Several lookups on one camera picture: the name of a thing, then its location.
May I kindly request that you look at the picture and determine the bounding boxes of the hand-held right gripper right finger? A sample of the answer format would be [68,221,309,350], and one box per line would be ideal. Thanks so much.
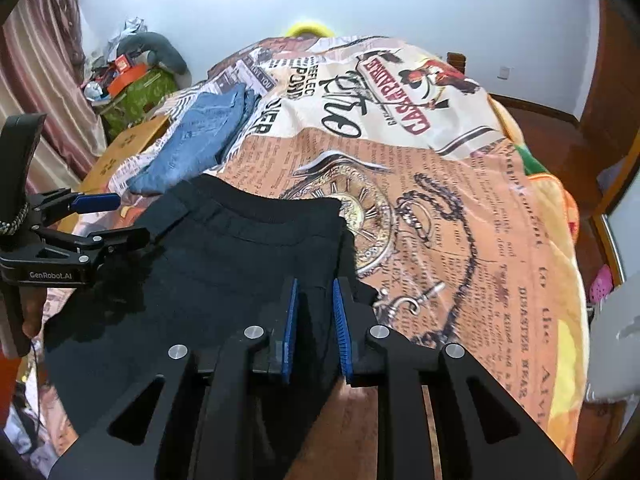
[332,276,576,480]

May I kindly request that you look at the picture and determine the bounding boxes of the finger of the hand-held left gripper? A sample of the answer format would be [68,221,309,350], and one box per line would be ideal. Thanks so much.
[32,226,151,273]
[30,187,122,228]

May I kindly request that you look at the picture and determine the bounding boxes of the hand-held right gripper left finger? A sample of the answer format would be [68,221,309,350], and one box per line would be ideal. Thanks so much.
[47,277,301,480]

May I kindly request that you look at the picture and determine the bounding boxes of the black pants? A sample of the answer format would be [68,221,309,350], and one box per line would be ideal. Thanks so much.
[42,174,381,480]

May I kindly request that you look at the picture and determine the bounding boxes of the person's left hand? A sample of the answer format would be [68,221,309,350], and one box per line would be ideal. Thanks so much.
[21,284,48,341]

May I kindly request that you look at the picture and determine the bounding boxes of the brown cardboard box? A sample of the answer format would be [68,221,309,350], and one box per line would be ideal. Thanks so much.
[57,114,172,236]

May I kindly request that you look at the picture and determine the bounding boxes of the pink satin curtain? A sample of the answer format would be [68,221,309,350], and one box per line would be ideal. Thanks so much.
[0,0,108,196]

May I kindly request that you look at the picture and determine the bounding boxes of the green patterned bag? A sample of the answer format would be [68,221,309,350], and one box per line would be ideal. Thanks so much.
[100,67,181,133]

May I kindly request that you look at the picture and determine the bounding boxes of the blue denim jeans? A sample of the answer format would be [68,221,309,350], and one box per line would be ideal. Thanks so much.
[125,82,263,196]

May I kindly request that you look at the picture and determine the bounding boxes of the orange box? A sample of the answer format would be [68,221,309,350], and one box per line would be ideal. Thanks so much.
[107,55,151,96]

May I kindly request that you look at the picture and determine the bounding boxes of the grey plush toy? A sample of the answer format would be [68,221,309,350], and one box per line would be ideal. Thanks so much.
[115,31,188,73]

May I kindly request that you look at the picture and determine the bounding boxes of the printed newspaper pattern blanket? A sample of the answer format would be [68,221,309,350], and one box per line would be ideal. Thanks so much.
[15,35,591,480]

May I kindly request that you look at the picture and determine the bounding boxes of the pink slipper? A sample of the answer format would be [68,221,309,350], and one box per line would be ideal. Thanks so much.
[589,264,615,305]

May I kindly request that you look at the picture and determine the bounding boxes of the wooden framed mirror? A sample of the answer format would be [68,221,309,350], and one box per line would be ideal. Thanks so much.
[590,135,640,286]

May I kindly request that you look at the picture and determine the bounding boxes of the brown wooden door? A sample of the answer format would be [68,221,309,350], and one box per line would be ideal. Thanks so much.
[575,0,640,136]

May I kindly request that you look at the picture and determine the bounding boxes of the yellow ring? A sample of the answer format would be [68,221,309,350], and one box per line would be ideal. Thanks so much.
[287,20,335,38]

